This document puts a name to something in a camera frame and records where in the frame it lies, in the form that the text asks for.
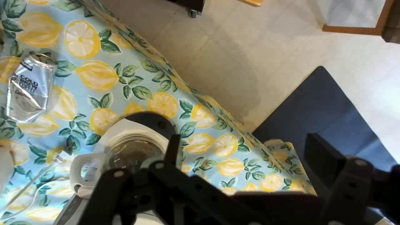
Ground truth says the clear plastic bag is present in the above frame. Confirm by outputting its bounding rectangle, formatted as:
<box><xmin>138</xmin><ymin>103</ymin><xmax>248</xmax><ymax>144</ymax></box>
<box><xmin>0</xmin><ymin>139</ymin><xmax>80</xmax><ymax>223</ymax></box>

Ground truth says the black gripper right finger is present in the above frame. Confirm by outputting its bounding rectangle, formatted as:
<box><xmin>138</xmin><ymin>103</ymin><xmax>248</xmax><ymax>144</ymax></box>
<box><xmin>303</xmin><ymin>133</ymin><xmax>400</xmax><ymax>225</ymax></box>

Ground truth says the lemon print tablecloth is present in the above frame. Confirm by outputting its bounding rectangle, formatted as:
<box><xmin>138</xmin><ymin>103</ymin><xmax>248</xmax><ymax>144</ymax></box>
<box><xmin>0</xmin><ymin>0</ymin><xmax>317</xmax><ymax>225</ymax></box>

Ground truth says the wooden framed white panel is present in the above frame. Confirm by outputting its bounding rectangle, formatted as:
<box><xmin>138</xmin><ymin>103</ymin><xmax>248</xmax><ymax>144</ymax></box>
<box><xmin>321</xmin><ymin>0</ymin><xmax>395</xmax><ymax>38</ymax></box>

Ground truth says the silver Kirkland label can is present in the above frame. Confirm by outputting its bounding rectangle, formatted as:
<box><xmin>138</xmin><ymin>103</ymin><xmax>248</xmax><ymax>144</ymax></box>
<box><xmin>6</xmin><ymin>52</ymin><xmax>57</xmax><ymax>126</ymax></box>

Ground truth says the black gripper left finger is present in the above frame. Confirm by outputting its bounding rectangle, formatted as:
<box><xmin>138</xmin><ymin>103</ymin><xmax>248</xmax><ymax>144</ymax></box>
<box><xmin>78</xmin><ymin>133</ymin><xmax>260</xmax><ymax>225</ymax></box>

